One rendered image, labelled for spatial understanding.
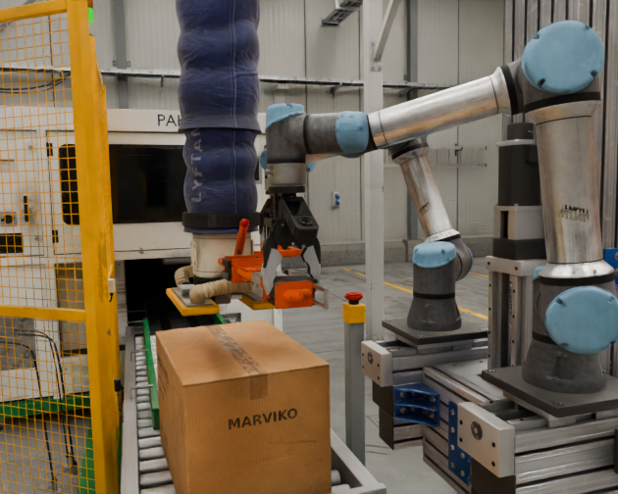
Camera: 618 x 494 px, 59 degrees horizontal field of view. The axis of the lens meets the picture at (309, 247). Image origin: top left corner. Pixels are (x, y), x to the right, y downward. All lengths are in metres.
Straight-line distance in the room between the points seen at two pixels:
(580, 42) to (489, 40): 11.88
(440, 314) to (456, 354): 0.13
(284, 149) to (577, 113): 0.49
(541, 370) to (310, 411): 0.67
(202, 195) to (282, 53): 9.37
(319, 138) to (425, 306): 0.69
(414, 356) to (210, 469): 0.61
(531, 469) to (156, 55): 9.84
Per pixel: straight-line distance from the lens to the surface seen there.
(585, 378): 1.16
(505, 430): 1.09
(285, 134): 1.04
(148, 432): 2.24
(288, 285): 1.03
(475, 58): 12.58
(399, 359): 1.51
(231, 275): 1.36
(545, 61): 0.98
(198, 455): 1.52
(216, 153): 1.54
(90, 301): 2.11
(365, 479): 1.72
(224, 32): 1.58
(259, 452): 1.56
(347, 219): 10.94
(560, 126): 0.99
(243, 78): 1.57
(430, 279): 1.53
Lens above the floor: 1.42
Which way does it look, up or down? 6 degrees down
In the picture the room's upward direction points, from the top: 1 degrees counter-clockwise
